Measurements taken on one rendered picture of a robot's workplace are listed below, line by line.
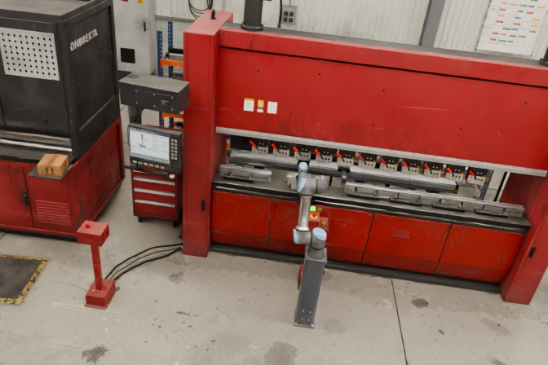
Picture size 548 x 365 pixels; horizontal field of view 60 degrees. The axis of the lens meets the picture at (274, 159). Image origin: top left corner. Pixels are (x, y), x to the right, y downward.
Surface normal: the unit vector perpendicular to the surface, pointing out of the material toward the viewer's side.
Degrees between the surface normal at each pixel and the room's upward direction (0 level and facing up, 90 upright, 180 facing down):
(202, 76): 90
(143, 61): 90
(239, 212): 90
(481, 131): 90
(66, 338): 0
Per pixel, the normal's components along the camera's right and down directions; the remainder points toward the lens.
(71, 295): 0.10, -0.87
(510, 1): -0.09, 0.48
